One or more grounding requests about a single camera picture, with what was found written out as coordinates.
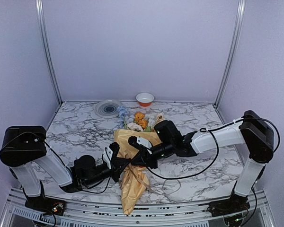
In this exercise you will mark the pink fake flower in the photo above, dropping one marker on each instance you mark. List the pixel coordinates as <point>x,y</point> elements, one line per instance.
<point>134,127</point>
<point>159,118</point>

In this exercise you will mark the left aluminium frame post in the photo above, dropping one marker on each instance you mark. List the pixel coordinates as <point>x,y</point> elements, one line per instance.
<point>46,47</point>

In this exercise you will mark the grey glass plate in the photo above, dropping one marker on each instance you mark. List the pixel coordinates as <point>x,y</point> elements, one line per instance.
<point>107,109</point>

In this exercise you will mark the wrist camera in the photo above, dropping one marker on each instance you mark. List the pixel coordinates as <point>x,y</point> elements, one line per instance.
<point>140,143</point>
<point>110,154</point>

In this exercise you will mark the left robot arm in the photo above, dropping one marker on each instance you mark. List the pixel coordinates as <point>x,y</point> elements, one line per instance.
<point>24,145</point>

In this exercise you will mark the aluminium frame post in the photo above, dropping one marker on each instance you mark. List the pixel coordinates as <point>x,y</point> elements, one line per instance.
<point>46,47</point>
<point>233,47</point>

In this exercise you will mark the right aluminium frame post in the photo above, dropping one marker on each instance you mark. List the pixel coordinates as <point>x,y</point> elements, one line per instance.
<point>233,47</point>

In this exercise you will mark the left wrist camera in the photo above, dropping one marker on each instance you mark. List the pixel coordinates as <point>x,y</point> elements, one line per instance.
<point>110,154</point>

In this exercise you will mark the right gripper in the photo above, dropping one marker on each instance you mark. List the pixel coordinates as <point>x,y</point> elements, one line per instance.
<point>144,153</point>

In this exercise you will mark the orange wrapping paper sheet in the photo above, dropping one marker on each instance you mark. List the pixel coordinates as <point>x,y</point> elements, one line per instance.
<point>134,181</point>

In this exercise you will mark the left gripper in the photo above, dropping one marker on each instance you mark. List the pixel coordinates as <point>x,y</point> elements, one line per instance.
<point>118,166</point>

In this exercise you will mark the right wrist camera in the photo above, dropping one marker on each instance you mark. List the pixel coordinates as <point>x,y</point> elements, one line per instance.
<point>140,143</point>

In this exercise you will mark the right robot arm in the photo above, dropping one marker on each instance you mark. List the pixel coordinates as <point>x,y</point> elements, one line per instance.
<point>260,135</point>

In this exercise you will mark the orange fake flower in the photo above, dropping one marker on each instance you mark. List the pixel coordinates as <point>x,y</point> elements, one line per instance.
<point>139,119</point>

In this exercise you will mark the red and white bowl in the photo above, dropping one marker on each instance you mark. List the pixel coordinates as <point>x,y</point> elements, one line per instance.
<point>145,99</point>

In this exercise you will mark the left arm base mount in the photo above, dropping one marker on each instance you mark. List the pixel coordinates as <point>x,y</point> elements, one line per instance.
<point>45,204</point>

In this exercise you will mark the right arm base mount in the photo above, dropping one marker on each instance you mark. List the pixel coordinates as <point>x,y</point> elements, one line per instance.
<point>233,204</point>

